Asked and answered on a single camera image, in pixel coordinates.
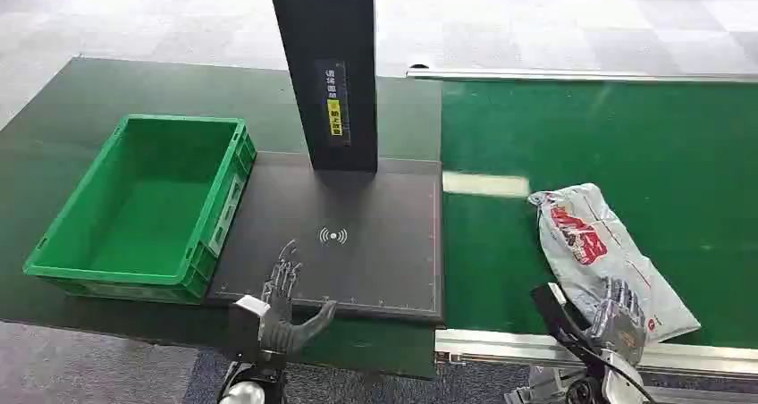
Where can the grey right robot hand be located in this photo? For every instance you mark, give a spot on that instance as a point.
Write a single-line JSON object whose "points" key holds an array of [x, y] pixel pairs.
{"points": [[622, 324]]}

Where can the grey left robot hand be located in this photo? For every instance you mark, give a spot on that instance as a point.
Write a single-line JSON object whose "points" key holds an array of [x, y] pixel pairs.
{"points": [[283, 324]]}

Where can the grey plastic parcel bag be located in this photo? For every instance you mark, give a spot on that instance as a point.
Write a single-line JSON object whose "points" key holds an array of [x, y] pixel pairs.
{"points": [[592, 253]]}

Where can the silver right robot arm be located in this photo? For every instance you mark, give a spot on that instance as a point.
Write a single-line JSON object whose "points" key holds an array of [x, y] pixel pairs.
{"points": [[616, 383]]}

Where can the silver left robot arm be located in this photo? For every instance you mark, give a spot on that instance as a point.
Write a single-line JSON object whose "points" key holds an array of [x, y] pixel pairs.
{"points": [[251, 385]]}

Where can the green plastic crate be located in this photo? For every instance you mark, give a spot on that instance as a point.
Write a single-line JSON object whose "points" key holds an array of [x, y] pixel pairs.
{"points": [[148, 223]]}

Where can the green conveyor belt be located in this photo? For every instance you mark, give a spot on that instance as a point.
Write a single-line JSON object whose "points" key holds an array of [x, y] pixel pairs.
{"points": [[622, 141]]}

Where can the white tape patch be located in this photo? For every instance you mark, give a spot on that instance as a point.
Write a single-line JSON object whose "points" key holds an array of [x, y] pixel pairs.
{"points": [[485, 184]]}

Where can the black and yellow warning label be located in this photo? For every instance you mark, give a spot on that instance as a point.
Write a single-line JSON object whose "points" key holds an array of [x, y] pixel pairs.
{"points": [[336, 102]]}

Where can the black scanner column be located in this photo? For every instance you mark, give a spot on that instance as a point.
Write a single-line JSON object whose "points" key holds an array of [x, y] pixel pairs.
{"points": [[325, 28]]}

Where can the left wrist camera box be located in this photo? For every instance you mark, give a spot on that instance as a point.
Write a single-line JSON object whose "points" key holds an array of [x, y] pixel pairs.
{"points": [[246, 327]]}

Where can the black scanner base plate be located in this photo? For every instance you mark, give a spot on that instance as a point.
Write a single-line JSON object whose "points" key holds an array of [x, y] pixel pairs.
{"points": [[379, 259]]}

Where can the silver conveyor side rail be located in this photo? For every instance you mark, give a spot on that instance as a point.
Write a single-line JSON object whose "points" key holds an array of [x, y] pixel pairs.
{"points": [[503, 348], [580, 74]]}

